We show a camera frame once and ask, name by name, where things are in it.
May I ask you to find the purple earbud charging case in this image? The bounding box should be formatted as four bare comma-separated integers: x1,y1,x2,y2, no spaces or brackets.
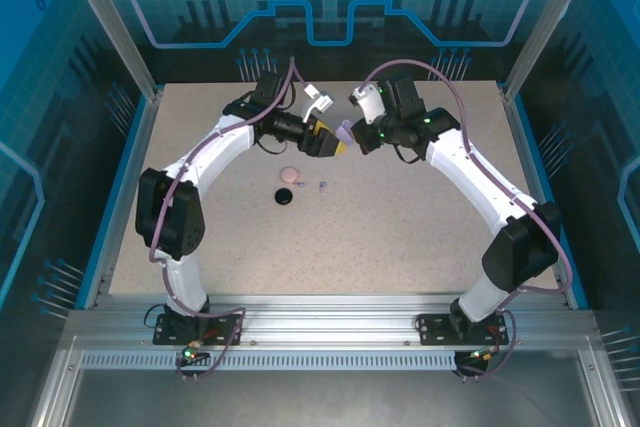
334,119,359,144

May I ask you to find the aluminium mounting beam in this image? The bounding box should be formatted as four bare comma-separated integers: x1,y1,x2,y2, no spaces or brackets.
64,294,601,348

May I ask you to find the slotted aluminium strip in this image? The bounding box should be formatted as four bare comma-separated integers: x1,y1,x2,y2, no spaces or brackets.
79,352,501,372

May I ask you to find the small green-lit circuit board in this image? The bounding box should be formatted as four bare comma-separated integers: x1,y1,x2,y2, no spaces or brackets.
180,339,209,364
462,346,501,366

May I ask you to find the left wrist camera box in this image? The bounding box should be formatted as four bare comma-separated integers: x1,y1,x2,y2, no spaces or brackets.
298,82,335,124

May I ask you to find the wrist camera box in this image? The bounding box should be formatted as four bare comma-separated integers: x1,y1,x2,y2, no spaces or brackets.
298,82,335,124
347,83,387,126

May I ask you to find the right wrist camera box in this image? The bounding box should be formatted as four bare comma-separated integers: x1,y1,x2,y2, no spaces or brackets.
347,83,387,126

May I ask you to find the blue-edged aluminium side rail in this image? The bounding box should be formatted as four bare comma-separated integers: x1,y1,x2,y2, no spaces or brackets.
91,89,165,311
497,84,591,311

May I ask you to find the aluminium frame post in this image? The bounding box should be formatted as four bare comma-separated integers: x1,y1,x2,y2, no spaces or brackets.
502,0,604,98
55,0,164,98

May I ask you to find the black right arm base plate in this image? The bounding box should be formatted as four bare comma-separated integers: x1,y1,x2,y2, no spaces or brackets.
416,313,510,347

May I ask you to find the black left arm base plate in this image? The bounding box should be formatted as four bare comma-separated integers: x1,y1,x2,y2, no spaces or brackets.
152,312,245,347

